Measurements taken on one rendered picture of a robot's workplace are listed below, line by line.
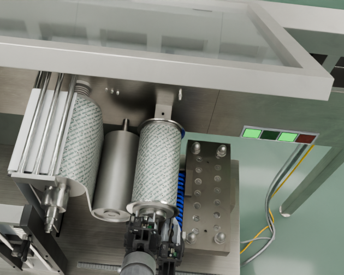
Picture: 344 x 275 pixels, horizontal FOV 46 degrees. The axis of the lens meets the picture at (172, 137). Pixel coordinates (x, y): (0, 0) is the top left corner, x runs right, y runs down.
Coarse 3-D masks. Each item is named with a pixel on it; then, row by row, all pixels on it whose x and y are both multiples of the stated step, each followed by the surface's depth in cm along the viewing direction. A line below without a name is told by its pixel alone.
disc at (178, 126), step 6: (150, 120) 120; (156, 120) 120; (162, 120) 120; (168, 120) 120; (138, 126) 124; (144, 126) 123; (174, 126) 122; (180, 126) 122; (138, 132) 127; (180, 132) 125
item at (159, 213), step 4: (144, 208) 110; (148, 208) 110; (152, 208) 109; (156, 208) 110; (140, 212) 111; (144, 212) 109; (148, 212) 109; (152, 212) 109; (156, 212) 109; (160, 212) 110; (164, 212) 111; (140, 216) 111; (148, 216) 112; (152, 216) 111; (156, 216) 110; (160, 216) 110; (164, 216) 111; (156, 220) 114; (160, 220) 113
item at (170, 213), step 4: (148, 124) 122; (168, 124) 121; (176, 128) 123; (140, 204) 109; (144, 204) 108; (148, 204) 108; (152, 204) 108; (156, 204) 108; (132, 208) 112; (136, 208) 111; (140, 208) 111; (160, 208) 110; (164, 208) 109; (168, 208) 109; (168, 212) 112; (172, 212) 111; (168, 216) 114
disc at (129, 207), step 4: (136, 200) 108; (140, 200) 107; (144, 200) 107; (148, 200) 107; (152, 200) 107; (156, 200) 107; (128, 204) 110; (132, 204) 110; (136, 204) 109; (160, 204) 108; (164, 204) 108; (168, 204) 108; (172, 204) 109; (128, 208) 113; (172, 208) 110; (176, 208) 110; (132, 212) 115; (176, 212) 113; (172, 216) 116; (176, 216) 115
